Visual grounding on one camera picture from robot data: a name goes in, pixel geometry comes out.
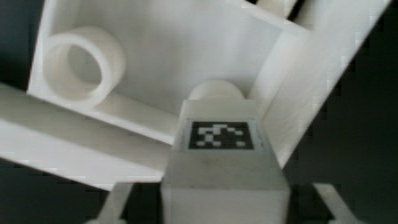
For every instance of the white chair seat part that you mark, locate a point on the white chair seat part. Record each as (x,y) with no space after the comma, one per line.
(129,51)

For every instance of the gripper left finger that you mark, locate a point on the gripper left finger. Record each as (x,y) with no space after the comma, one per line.
(113,209)

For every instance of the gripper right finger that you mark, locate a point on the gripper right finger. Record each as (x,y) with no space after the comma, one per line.
(337,205)

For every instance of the white chair leg block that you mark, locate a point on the white chair leg block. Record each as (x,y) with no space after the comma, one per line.
(225,187)

